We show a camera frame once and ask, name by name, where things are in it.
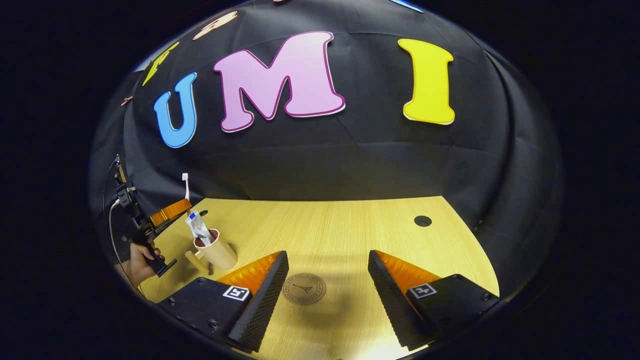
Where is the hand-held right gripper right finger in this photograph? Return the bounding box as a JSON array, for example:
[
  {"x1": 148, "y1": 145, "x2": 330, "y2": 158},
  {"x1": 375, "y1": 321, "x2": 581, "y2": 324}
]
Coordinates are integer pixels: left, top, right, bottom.
[{"x1": 367, "y1": 249, "x2": 501, "y2": 352}]

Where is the round wooden coaster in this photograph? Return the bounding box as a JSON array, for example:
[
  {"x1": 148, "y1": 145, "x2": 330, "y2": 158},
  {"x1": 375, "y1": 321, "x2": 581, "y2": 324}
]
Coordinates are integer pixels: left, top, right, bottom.
[{"x1": 281, "y1": 272, "x2": 327, "y2": 306}]

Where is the white toothpaste tube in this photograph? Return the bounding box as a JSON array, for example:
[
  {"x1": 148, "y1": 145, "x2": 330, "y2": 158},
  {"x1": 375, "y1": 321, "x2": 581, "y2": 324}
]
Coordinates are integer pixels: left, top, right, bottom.
[{"x1": 185, "y1": 210, "x2": 212, "y2": 247}]

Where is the black backdrop cloth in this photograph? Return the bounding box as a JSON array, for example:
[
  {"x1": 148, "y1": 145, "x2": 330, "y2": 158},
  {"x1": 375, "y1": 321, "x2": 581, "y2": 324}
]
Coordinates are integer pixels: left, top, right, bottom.
[{"x1": 90, "y1": 0, "x2": 566, "y2": 301}]

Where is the white cable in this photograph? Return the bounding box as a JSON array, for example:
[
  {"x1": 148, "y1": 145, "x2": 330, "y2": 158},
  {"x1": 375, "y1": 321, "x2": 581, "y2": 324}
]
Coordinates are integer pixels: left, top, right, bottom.
[{"x1": 107, "y1": 199, "x2": 146, "y2": 298}]

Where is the beige cup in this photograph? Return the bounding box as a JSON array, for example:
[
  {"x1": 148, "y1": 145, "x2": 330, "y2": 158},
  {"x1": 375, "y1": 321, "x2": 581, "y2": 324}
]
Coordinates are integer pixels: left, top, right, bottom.
[{"x1": 185, "y1": 228, "x2": 238, "y2": 275}]

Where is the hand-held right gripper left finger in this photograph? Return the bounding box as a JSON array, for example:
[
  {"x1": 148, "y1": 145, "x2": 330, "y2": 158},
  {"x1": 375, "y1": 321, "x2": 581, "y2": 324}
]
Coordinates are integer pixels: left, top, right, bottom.
[{"x1": 157, "y1": 250, "x2": 290, "y2": 354}]

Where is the yellow wooden desktop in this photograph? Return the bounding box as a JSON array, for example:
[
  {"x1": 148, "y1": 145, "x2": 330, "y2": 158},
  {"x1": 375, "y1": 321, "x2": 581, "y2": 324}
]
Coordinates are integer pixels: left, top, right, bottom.
[{"x1": 115, "y1": 196, "x2": 501, "y2": 360}]

